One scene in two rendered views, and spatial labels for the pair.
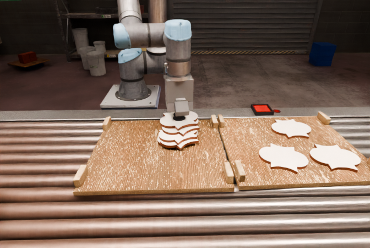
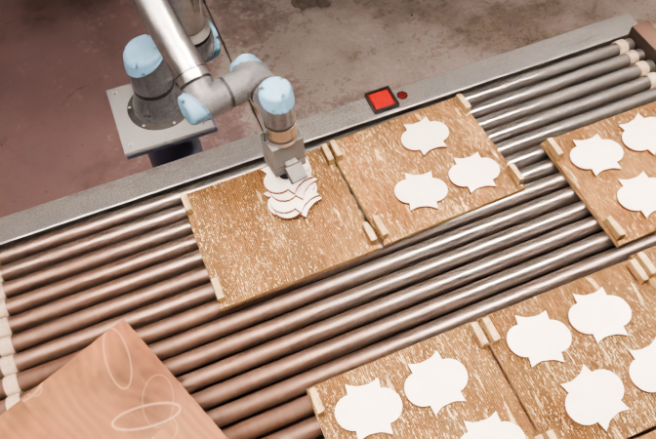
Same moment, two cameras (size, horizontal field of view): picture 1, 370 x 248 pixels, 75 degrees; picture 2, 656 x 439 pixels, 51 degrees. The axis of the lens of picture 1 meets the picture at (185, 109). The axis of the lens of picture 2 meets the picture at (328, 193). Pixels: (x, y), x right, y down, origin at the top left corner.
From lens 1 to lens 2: 1.10 m
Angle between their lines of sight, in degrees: 31
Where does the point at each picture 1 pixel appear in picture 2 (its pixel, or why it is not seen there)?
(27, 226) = (202, 354)
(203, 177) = (345, 246)
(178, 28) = (282, 102)
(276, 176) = (418, 219)
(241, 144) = (372, 182)
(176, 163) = (308, 238)
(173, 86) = (281, 152)
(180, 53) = (286, 123)
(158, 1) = not seen: outside the picture
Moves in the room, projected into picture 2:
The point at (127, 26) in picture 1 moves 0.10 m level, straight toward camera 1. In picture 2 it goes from (203, 99) to (225, 129)
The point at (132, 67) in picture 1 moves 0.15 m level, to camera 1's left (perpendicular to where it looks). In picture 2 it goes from (159, 78) to (104, 94)
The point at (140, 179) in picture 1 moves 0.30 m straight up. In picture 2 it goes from (280, 271) to (267, 202)
